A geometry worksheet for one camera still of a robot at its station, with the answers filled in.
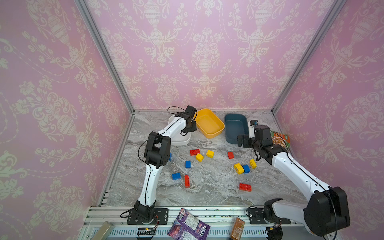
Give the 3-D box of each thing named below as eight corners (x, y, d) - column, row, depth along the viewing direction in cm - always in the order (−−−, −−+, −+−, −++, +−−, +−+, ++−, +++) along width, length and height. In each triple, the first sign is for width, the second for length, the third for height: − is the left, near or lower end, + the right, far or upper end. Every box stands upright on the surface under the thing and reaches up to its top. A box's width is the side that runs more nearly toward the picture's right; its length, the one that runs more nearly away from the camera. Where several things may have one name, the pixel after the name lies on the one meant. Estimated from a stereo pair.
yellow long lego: (238, 175, 90) (239, 173, 87) (233, 166, 93) (234, 164, 90) (243, 173, 91) (245, 170, 88) (238, 164, 94) (239, 162, 91)
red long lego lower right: (239, 189, 85) (240, 188, 83) (239, 184, 87) (240, 182, 85) (250, 192, 84) (251, 190, 82) (250, 186, 86) (251, 185, 84)
